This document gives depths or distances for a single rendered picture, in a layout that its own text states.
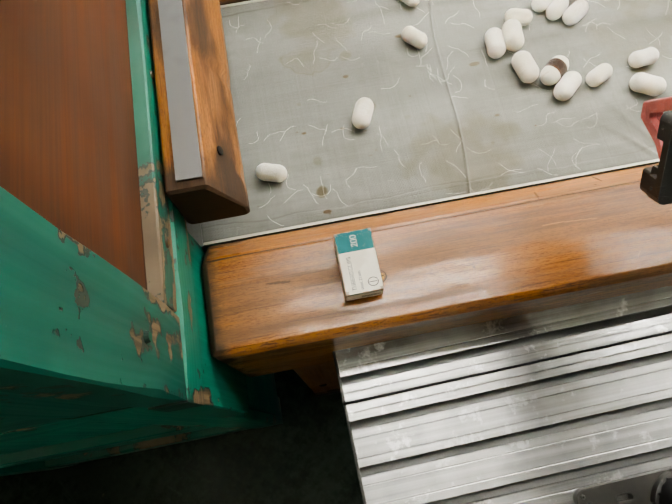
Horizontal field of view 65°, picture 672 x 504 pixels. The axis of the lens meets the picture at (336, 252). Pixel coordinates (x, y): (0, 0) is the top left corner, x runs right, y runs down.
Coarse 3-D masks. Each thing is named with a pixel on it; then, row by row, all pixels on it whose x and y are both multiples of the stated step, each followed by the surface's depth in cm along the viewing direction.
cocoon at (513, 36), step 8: (504, 24) 59; (512, 24) 59; (520, 24) 59; (504, 32) 59; (512, 32) 58; (520, 32) 58; (504, 40) 59; (512, 40) 58; (520, 40) 58; (512, 48) 59; (520, 48) 59
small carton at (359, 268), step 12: (336, 240) 48; (348, 240) 48; (360, 240) 48; (372, 240) 48; (336, 252) 49; (348, 252) 48; (360, 252) 48; (372, 252) 48; (348, 264) 48; (360, 264) 48; (372, 264) 48; (348, 276) 47; (360, 276) 47; (372, 276) 47; (348, 288) 47; (360, 288) 47; (372, 288) 47; (348, 300) 48
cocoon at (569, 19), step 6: (582, 0) 60; (570, 6) 60; (576, 6) 60; (582, 6) 60; (588, 6) 60; (564, 12) 60; (570, 12) 60; (576, 12) 59; (582, 12) 60; (564, 18) 60; (570, 18) 60; (576, 18) 60; (570, 24) 60
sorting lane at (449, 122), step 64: (256, 0) 63; (320, 0) 63; (384, 0) 63; (448, 0) 63; (512, 0) 63; (576, 0) 62; (640, 0) 62; (256, 64) 60; (320, 64) 60; (384, 64) 60; (448, 64) 60; (576, 64) 59; (256, 128) 58; (320, 128) 58; (384, 128) 57; (448, 128) 57; (512, 128) 57; (576, 128) 57; (640, 128) 57; (256, 192) 55; (320, 192) 55; (384, 192) 55; (448, 192) 55
